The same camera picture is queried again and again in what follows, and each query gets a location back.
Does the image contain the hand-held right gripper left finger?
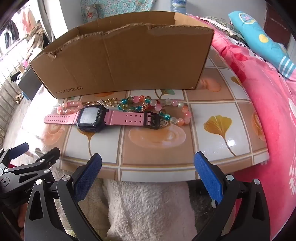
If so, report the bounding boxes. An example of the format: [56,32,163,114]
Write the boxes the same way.
[24,153,103,241]

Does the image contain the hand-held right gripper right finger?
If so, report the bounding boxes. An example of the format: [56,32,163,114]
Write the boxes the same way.
[194,151,271,241]

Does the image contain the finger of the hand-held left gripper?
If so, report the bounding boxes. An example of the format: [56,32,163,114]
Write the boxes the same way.
[0,147,61,186]
[0,142,30,168]

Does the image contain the pink bead bracelet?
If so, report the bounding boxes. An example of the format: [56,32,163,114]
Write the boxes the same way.
[57,100,84,115]

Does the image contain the multicoloured bead bracelet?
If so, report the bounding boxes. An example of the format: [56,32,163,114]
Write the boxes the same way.
[117,95,193,127]

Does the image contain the brown cardboard box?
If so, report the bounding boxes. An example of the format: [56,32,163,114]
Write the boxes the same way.
[29,11,214,99]

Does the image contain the dark grey cabinet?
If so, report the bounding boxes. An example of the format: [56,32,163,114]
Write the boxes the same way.
[18,68,43,101]

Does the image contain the white fluffy robe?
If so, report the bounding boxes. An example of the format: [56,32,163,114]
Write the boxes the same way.
[54,167,198,241]

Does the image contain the pink floral blanket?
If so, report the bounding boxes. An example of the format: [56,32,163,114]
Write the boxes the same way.
[209,15,296,241]

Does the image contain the woven straw bag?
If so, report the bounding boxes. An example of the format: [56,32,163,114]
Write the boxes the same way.
[28,22,50,47]

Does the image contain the dark hanging garment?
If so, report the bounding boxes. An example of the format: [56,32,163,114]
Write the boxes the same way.
[3,20,21,49]

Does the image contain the pink hanging garment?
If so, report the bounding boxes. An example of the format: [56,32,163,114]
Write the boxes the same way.
[20,7,35,24]

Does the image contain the blue patterned pillow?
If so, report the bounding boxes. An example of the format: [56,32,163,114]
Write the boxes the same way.
[228,10,296,80]

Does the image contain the grey green patterned pillow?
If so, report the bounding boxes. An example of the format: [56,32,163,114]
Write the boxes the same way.
[201,16,245,44]

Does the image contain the dark red wooden door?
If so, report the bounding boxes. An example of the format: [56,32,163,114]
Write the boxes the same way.
[264,14,289,50]

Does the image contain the teal floral cloth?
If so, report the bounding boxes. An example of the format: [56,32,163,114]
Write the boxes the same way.
[80,0,156,12]

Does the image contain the blue water dispenser bottle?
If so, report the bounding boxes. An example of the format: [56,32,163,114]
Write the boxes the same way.
[171,0,187,13]

